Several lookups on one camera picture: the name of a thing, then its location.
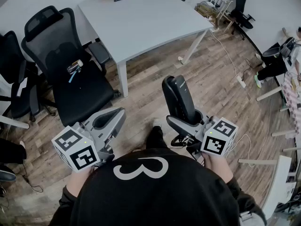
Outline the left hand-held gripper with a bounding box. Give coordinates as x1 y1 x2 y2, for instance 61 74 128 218
51 106 127 173

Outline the black telephone handset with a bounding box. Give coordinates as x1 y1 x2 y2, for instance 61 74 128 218
161 75 204 148

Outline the small tool bundle blue strap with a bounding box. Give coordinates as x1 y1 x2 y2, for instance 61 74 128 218
67 59 84 83

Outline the black mesh headrest office chair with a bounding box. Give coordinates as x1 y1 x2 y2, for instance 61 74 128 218
21 5 121 127

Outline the black round bin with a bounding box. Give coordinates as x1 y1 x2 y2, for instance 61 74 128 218
262 46 282 58

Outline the light wooden stand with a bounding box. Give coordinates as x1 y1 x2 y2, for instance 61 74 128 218
213 0 236 32

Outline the white table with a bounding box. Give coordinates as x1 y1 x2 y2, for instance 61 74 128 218
0 115 30 129

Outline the grey office table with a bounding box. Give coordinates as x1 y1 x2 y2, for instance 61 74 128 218
77 0 214 98

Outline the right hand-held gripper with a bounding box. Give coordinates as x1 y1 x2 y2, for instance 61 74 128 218
166 111 238 161

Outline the person's black printed shirt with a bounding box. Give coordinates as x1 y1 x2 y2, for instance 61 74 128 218
48 148 268 226

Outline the white power cable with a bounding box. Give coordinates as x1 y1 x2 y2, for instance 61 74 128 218
210 29 238 77

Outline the stack of woven baskets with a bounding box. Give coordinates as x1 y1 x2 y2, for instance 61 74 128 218
194 0 221 18

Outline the person's left forearm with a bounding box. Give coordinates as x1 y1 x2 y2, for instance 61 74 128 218
66 166 95 197

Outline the person's black trouser leg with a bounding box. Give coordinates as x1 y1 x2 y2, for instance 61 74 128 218
145 125 170 152

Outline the grey waist pouch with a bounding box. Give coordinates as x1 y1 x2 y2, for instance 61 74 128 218
239 210 261 226

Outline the checkered cloth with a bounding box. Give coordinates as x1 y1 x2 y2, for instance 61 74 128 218
281 77 301 134

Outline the thin black floor cable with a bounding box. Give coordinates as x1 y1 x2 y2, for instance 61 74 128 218
21 162 44 193

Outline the person's right forearm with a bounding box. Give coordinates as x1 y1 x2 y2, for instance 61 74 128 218
202 153 233 183

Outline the white power strip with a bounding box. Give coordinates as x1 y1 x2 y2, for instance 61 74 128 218
236 75 247 89

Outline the light wooden legged table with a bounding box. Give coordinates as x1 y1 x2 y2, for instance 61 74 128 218
238 85 301 167

